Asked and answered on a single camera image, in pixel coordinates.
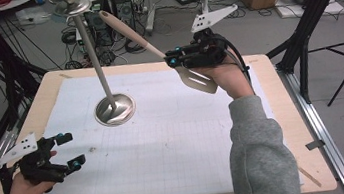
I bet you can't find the white grid mat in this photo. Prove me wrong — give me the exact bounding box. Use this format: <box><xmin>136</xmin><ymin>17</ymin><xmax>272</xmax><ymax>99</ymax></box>
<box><xmin>13</xmin><ymin>49</ymin><xmax>305</xmax><ymax>194</ymax></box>

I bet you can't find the person's right hand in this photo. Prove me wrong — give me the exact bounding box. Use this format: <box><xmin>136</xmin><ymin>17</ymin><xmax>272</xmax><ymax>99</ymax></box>
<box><xmin>189</xmin><ymin>45</ymin><xmax>257</xmax><ymax>106</ymax></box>

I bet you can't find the white round table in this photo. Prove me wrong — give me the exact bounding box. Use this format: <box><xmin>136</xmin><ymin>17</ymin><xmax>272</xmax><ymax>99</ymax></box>
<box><xmin>0</xmin><ymin>0</ymin><xmax>44</xmax><ymax>13</ymax></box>

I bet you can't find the grey metal clip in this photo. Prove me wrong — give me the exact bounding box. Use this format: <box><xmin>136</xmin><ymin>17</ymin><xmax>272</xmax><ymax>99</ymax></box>
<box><xmin>304</xmin><ymin>139</ymin><xmax>326</xmax><ymax>152</ymax></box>

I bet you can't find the black computer tower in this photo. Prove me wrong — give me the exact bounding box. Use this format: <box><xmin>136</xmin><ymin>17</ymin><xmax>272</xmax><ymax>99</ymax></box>
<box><xmin>109</xmin><ymin>0</ymin><xmax>137</xmax><ymax>33</ymax></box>
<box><xmin>83</xmin><ymin>8</ymin><xmax>111</xmax><ymax>49</ymax></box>

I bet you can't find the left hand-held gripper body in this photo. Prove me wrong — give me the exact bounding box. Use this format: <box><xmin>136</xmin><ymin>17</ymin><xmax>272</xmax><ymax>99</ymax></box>
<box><xmin>0</xmin><ymin>127</ymin><xmax>71</xmax><ymax>192</ymax></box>

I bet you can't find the metal ladle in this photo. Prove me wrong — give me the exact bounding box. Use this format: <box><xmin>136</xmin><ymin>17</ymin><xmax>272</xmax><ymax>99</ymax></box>
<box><xmin>45</xmin><ymin>0</ymin><xmax>138</xmax><ymax>133</ymax></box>

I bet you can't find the wooden stick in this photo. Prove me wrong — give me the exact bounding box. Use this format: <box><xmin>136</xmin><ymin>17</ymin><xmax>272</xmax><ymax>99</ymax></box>
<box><xmin>298</xmin><ymin>163</ymin><xmax>323</xmax><ymax>191</ymax></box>

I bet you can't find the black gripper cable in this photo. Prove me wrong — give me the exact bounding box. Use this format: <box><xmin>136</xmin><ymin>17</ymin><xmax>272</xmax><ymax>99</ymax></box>
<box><xmin>216</xmin><ymin>30</ymin><xmax>255</xmax><ymax>99</ymax></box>

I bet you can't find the black cable bundle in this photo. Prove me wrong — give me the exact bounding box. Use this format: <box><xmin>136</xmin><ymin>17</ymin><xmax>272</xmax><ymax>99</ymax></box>
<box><xmin>59</xmin><ymin>12</ymin><xmax>156</xmax><ymax>73</ymax></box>

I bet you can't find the white foam board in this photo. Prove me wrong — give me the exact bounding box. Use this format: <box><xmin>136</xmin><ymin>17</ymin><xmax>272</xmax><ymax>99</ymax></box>
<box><xmin>273</xmin><ymin>0</ymin><xmax>344</xmax><ymax>24</ymax></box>

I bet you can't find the white stand leg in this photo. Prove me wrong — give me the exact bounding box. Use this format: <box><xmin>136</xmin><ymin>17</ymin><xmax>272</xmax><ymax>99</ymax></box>
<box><xmin>141</xmin><ymin>0</ymin><xmax>161</xmax><ymax>36</ymax></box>

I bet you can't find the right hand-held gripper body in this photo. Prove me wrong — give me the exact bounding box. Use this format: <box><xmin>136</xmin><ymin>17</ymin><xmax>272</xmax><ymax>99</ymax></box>
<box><xmin>178</xmin><ymin>3</ymin><xmax>246</xmax><ymax>71</ymax></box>

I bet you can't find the beige slotted spatula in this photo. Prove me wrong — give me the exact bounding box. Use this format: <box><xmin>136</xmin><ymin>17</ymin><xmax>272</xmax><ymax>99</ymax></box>
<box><xmin>97</xmin><ymin>0</ymin><xmax>220</xmax><ymax>108</ymax></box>

